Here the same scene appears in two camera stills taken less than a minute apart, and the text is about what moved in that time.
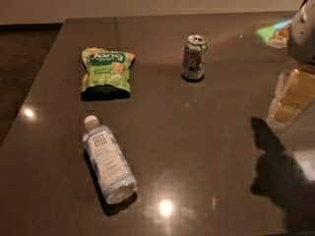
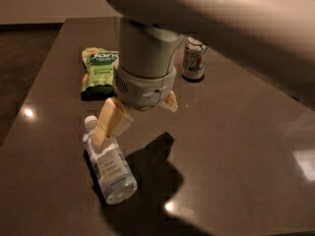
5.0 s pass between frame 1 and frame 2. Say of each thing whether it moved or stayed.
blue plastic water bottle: stayed
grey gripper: moved
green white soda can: stayed
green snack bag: stayed
